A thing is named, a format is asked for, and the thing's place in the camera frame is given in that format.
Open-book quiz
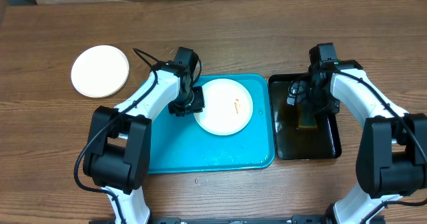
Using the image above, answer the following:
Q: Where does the teal plastic tray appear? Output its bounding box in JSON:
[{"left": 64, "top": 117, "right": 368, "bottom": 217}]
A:
[{"left": 148, "top": 74, "right": 275, "bottom": 174}]

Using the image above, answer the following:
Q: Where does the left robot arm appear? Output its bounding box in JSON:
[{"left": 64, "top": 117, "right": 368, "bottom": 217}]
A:
[{"left": 73, "top": 47, "right": 204, "bottom": 223}]

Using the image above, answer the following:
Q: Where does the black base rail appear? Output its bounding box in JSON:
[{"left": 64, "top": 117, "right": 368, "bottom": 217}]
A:
[{"left": 88, "top": 213, "right": 386, "bottom": 224}]

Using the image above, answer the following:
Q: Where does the white plate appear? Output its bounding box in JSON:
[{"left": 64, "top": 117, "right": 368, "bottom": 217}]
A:
[
  {"left": 194, "top": 79, "right": 254, "bottom": 136},
  {"left": 71, "top": 45, "right": 130, "bottom": 98}
]

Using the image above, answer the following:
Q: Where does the black rectangular water tray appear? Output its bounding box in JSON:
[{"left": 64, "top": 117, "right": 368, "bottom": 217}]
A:
[{"left": 268, "top": 73, "right": 342, "bottom": 160}]

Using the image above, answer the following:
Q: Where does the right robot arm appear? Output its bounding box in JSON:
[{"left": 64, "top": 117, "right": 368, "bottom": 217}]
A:
[{"left": 287, "top": 43, "right": 426, "bottom": 223}]

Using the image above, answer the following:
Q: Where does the green yellow sponge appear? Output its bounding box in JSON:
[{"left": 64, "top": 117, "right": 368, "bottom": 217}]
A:
[{"left": 298, "top": 112, "right": 318, "bottom": 129}]

